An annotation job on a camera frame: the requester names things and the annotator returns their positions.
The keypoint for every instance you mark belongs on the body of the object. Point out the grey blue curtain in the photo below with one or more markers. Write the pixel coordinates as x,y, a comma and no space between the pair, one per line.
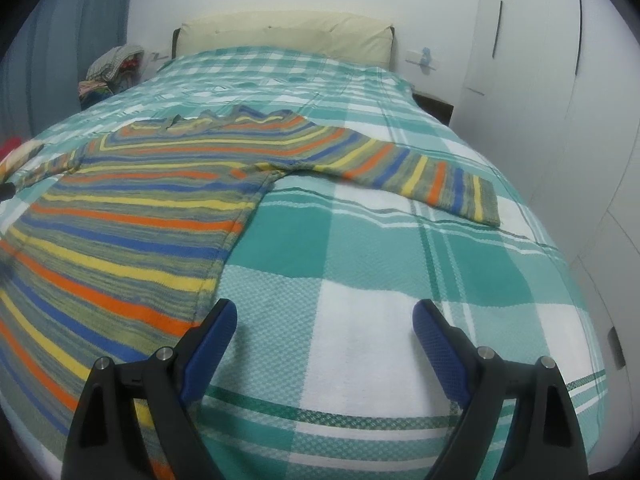
60,35

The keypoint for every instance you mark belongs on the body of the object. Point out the multicolour striped knit sweater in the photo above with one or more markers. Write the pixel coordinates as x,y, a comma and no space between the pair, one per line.
150,210

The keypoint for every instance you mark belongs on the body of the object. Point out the red cloth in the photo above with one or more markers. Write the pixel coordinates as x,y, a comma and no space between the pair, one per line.
7,147

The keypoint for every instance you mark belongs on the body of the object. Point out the wall socket with blue plug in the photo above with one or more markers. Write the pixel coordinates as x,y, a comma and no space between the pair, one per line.
422,59

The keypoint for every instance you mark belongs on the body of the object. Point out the cream padded headboard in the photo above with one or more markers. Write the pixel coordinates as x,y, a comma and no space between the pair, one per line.
280,35

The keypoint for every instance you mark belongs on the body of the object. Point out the green white plaid blanket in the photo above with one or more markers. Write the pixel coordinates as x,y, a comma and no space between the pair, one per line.
375,270

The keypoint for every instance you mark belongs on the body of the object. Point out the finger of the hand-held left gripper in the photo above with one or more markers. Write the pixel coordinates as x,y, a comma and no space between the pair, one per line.
6,191

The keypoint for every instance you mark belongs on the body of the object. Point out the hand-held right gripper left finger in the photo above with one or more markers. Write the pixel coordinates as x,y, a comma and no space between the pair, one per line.
212,345

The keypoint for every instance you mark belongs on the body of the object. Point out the pile of mixed clothes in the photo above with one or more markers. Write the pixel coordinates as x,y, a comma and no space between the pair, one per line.
107,67

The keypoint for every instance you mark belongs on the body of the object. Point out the white wardrobe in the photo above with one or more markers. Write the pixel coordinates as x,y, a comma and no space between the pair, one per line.
540,110

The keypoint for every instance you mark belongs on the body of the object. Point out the dark wooden nightstand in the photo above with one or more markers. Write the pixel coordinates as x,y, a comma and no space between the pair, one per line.
435,107

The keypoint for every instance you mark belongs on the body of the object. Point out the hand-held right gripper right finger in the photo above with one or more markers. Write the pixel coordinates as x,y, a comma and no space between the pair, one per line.
435,345

